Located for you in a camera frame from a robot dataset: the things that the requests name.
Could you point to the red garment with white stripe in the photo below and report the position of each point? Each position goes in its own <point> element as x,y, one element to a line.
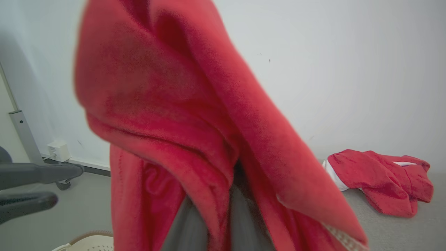
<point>379,177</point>

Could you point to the white wall outlet box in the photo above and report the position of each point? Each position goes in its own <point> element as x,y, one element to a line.
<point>58,150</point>

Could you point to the black caster wheel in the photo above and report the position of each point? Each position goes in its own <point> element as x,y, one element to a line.
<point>63,184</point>

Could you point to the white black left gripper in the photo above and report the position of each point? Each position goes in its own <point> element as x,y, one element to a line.
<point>4,155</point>

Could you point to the grey metal desk leg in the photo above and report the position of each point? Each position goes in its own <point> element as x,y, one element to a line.
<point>24,132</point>

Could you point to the cream perforated laundry basket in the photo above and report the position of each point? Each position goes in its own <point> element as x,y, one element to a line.
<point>90,243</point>

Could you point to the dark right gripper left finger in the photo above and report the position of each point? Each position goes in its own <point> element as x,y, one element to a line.
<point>188,228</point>

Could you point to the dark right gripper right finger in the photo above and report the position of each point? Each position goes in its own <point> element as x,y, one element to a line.
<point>247,223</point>

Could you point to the red fleece garment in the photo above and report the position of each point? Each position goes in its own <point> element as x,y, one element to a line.
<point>181,104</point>

